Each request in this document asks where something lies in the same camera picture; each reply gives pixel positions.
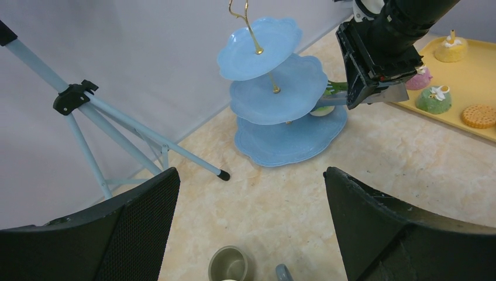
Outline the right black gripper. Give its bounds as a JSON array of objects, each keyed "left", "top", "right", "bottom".
[{"left": 336, "top": 21, "right": 423, "bottom": 109}]

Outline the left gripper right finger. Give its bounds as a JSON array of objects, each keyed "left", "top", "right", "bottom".
[{"left": 323, "top": 167, "right": 495, "bottom": 280}]

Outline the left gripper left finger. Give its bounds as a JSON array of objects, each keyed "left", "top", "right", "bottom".
[{"left": 1, "top": 167, "right": 180, "bottom": 280}]

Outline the green donut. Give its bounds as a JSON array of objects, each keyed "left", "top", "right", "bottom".
[{"left": 310, "top": 80, "right": 348, "bottom": 116}]

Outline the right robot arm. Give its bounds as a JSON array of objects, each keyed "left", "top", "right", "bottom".
[{"left": 336, "top": 1, "right": 458, "bottom": 109}]

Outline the pink cupcake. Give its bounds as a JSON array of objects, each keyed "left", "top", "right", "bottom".
[{"left": 405, "top": 66, "right": 433, "bottom": 91}]

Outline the green cupcake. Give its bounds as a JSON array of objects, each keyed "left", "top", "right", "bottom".
[{"left": 415, "top": 85, "right": 452, "bottom": 115}]

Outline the yellow cupcake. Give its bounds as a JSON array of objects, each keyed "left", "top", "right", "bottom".
[{"left": 434, "top": 29, "right": 469, "bottom": 63}]

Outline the blue three-tier cake stand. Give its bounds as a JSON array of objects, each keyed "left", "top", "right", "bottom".
[{"left": 216, "top": 4, "right": 347, "bottom": 167}]

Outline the yellow serving tray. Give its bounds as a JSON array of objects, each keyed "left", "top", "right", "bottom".
[{"left": 397, "top": 37, "right": 495, "bottom": 142}]

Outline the small olive cup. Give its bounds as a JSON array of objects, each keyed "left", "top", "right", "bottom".
[{"left": 208, "top": 245, "right": 254, "bottom": 281}]

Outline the small grey-blue cup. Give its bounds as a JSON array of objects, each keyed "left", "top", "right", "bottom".
[{"left": 275, "top": 263, "right": 294, "bottom": 281}]

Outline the orange biscuit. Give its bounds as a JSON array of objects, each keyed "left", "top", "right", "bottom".
[{"left": 461, "top": 104, "right": 495, "bottom": 129}]

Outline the blue tripod stand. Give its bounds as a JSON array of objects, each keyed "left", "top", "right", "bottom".
[{"left": 1, "top": 23, "right": 230, "bottom": 199}]

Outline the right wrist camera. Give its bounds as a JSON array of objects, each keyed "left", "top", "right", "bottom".
[{"left": 352, "top": 0, "right": 384, "bottom": 22}]

